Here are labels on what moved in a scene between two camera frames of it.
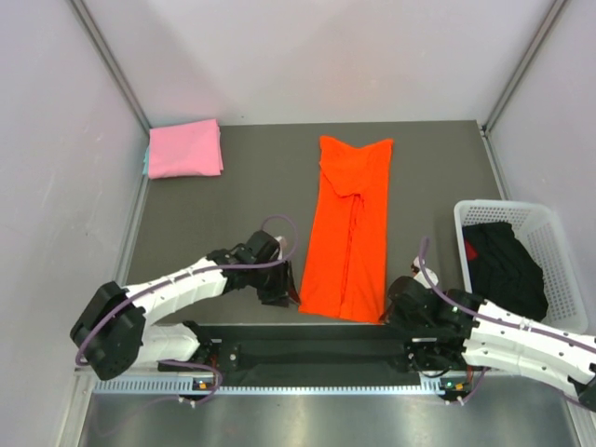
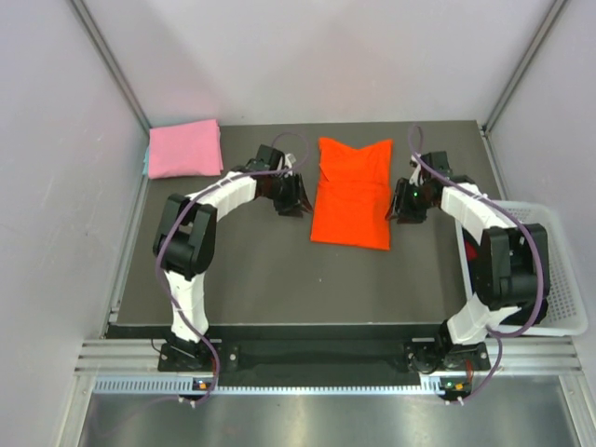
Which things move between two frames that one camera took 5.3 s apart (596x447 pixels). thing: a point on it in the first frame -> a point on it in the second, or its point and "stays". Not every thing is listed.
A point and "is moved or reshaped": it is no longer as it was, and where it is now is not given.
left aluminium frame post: x=114 y=62 stays
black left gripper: x=283 y=291 -> x=296 y=199
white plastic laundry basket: x=541 y=237 stays
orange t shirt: x=345 y=267 is moved or reshaped
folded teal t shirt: x=146 y=162 stays
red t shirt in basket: x=472 y=252 stays
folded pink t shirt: x=192 y=149 stays
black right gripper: x=392 y=318 -> x=400 y=209
